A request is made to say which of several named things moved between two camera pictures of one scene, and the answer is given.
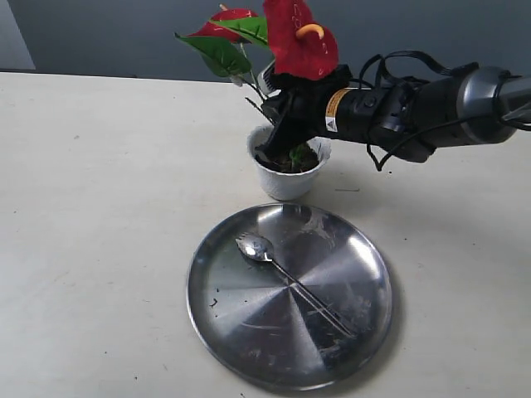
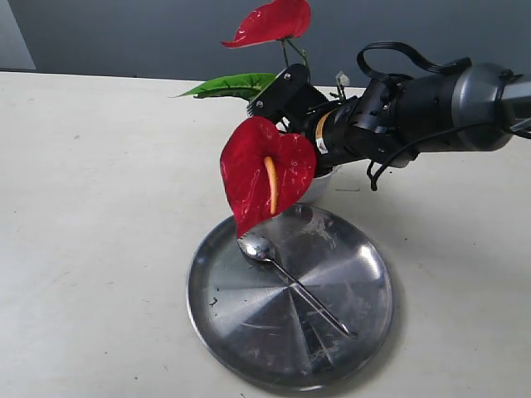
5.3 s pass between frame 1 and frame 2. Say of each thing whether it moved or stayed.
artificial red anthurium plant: moved
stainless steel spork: stayed
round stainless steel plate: stayed
